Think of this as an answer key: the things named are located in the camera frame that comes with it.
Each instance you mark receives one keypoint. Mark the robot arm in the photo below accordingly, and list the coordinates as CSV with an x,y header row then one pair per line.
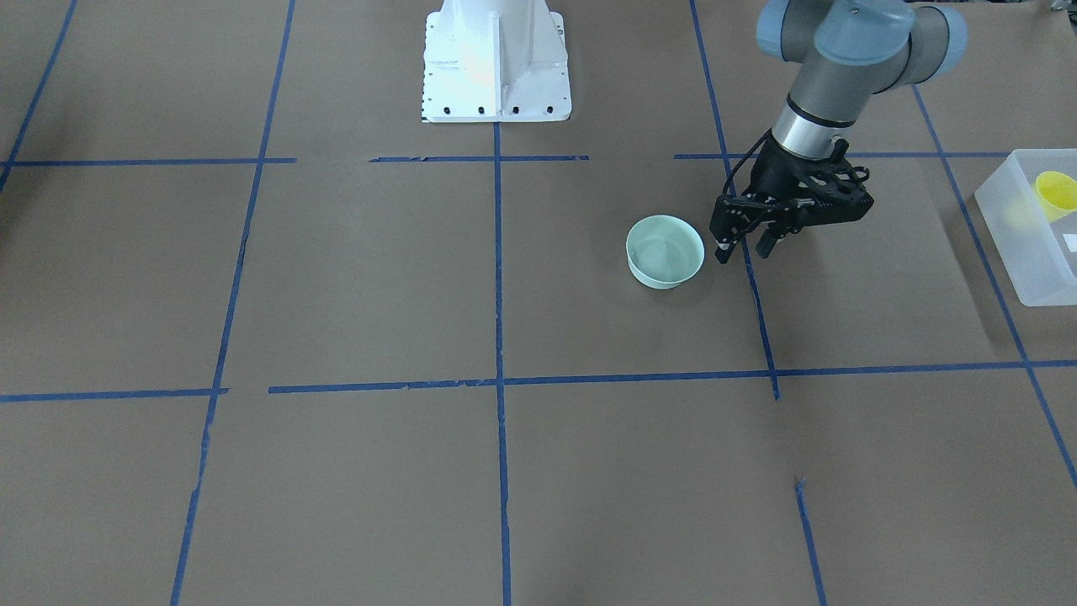
x,y
846,52

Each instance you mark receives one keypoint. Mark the clear plastic bin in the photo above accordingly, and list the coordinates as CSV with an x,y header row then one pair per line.
x,y
1040,262

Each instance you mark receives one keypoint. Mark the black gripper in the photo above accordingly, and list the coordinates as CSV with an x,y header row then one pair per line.
x,y
772,178

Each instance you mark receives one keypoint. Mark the yellow plastic cup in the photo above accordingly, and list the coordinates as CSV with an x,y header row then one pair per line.
x,y
1049,197

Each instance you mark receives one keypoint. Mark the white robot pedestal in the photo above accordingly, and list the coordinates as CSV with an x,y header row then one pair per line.
x,y
495,62

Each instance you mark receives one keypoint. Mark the mint green bowl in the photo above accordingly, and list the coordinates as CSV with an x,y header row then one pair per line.
x,y
663,251

